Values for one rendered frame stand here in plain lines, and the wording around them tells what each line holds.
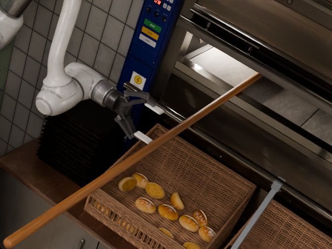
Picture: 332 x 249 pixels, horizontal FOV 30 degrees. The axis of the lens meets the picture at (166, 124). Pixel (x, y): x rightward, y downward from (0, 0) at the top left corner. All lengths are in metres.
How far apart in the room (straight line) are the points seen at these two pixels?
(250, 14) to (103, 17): 0.75
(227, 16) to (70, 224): 1.10
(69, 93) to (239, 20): 0.78
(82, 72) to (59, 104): 0.18
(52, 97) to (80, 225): 0.70
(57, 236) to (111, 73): 0.80
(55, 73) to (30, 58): 1.13
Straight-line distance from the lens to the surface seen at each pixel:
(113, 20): 2.90
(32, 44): 3.27
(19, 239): 1.68
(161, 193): 2.85
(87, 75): 2.30
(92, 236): 2.67
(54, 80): 2.19
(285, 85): 2.39
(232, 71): 2.84
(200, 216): 2.82
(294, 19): 2.50
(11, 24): 2.52
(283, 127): 2.62
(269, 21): 2.52
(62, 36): 2.18
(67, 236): 2.77
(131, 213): 2.56
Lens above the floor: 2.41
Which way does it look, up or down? 32 degrees down
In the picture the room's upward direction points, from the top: 21 degrees clockwise
